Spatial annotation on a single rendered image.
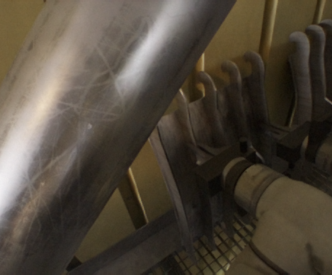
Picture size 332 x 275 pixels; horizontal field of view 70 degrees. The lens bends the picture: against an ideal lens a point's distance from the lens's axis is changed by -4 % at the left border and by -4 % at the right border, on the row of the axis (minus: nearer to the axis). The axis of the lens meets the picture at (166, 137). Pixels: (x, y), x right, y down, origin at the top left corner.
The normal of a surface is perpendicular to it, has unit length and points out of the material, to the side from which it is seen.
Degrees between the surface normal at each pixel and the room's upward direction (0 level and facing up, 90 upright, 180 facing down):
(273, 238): 45
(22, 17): 90
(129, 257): 0
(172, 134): 63
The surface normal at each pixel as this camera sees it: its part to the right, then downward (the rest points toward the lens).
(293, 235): -0.76, -0.25
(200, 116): 0.43, 0.14
